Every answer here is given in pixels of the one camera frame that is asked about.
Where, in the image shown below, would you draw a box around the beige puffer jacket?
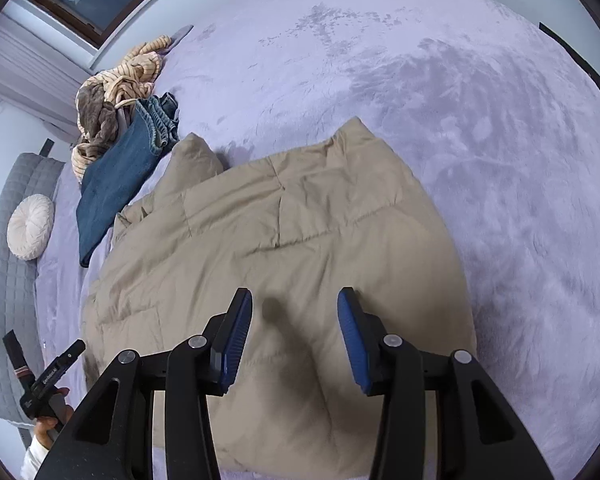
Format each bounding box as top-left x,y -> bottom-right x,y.
82,118 -> 476,479

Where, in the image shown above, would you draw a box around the white sleeve forearm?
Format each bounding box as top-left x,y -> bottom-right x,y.
19,437 -> 48,480

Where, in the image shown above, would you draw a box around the striped and brown clothes pile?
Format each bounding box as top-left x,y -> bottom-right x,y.
71,25 -> 193,182

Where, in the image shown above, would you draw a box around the person's left hand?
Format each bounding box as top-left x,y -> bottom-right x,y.
33,404 -> 74,450

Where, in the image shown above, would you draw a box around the grey quilted headboard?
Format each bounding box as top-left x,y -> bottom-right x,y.
0,153 -> 64,428

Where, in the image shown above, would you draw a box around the round cream pleated cushion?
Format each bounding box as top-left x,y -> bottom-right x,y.
6,194 -> 55,261

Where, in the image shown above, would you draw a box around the folded blue denim jeans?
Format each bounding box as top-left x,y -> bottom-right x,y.
76,92 -> 178,268

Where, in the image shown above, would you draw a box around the grey curtain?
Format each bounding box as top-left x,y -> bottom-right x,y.
0,14 -> 90,144

